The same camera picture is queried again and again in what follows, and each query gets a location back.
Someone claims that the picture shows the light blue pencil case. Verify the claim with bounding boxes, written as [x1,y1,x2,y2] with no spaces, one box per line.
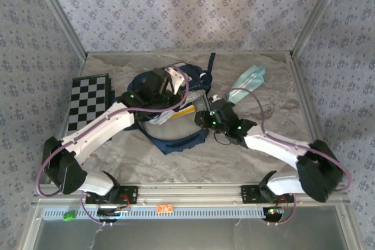
[225,65,267,105]

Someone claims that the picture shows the navy blue backpack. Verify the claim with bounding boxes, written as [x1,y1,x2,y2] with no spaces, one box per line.
[126,53,216,156]

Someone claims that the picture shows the folding chessboard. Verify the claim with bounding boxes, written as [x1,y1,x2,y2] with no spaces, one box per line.
[66,73,114,133]

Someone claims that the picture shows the small controller board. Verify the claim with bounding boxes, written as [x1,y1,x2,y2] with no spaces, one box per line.
[265,206,285,216]
[96,206,131,218]

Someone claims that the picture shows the metal sheet panel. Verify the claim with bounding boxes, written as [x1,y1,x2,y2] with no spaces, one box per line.
[23,206,366,250]

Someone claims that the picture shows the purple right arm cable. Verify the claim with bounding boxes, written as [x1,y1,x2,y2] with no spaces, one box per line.
[225,87,352,228]

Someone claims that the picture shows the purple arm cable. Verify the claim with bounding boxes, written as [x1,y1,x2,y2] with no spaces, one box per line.
[37,63,190,228]
[225,87,352,228]

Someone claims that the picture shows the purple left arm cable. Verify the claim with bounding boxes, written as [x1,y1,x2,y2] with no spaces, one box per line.
[37,63,190,228]

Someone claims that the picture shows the aluminium side rail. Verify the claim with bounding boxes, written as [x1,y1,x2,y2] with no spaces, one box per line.
[43,53,88,185]
[288,52,343,183]

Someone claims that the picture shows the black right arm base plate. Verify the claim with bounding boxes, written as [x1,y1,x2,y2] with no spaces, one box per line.
[240,184,295,204]

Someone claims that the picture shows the aluminium front rail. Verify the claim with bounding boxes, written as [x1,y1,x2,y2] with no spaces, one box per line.
[31,182,351,206]

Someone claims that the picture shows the grey slotted cable duct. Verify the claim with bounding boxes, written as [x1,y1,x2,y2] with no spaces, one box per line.
[42,206,267,220]

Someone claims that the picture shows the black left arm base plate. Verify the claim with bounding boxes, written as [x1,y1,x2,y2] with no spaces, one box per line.
[84,185,139,206]

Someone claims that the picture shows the aluminium corner post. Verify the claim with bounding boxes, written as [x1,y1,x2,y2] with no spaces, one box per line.
[29,0,88,59]
[289,0,349,57]

